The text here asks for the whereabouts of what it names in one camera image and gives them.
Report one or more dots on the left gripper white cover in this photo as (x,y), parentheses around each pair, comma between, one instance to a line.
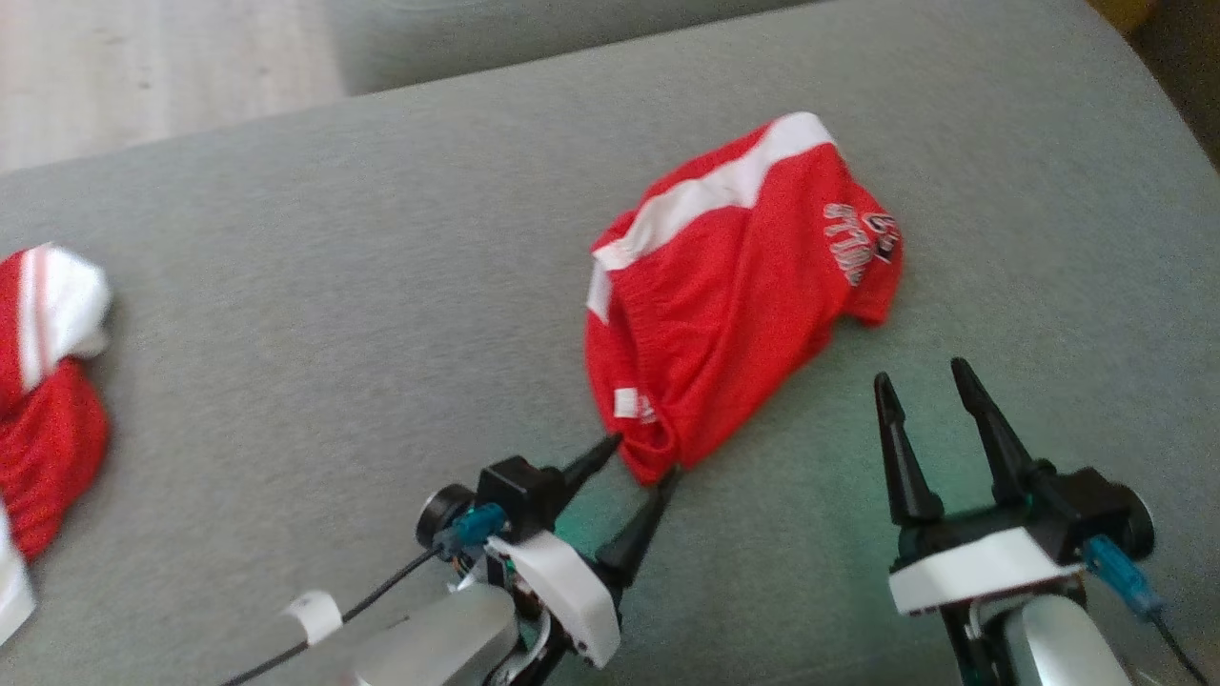
(567,586)

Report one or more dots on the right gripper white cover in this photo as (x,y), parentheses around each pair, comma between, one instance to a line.
(982,567)

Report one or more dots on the red shorts with white stripe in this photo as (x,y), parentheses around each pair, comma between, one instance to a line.
(724,314)

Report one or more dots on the red white sports jersey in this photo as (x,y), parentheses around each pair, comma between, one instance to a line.
(48,448)

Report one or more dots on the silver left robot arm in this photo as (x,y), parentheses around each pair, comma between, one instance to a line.
(438,643)

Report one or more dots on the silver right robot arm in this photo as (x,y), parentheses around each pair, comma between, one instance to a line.
(1063,643)

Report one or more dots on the grey fabric sofa seat cushion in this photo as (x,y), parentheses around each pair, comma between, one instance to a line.
(286,333)

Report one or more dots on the yellow upholstered furniture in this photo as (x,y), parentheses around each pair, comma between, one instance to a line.
(1172,57)

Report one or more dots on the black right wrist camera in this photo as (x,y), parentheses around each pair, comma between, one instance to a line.
(1096,510)

